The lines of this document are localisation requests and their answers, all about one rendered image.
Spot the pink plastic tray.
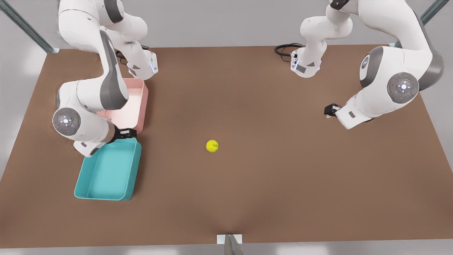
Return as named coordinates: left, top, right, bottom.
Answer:
left=96, top=78, right=149, bottom=135

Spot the teal plastic tray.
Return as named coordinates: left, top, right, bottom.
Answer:
left=74, top=137, right=143, bottom=202

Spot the silver frame post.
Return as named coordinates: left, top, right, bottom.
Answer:
left=389, top=0, right=450, bottom=49
left=217, top=234, right=245, bottom=255
left=0, top=0, right=61, bottom=54

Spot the black cable loop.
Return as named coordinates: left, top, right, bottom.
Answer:
left=115, top=45, right=150, bottom=65
left=275, top=43, right=304, bottom=57

